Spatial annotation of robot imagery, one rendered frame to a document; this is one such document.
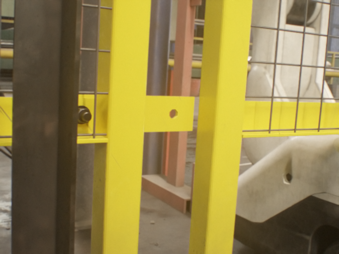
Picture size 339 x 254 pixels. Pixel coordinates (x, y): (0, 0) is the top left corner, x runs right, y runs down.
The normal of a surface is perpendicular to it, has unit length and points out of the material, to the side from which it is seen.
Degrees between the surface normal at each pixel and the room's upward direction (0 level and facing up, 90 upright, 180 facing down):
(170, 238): 0
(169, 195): 90
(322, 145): 55
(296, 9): 121
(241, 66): 90
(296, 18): 138
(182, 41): 90
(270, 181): 90
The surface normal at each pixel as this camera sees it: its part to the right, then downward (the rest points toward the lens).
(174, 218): 0.06, -0.99
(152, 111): 0.50, 0.15
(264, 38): -0.82, 0.03
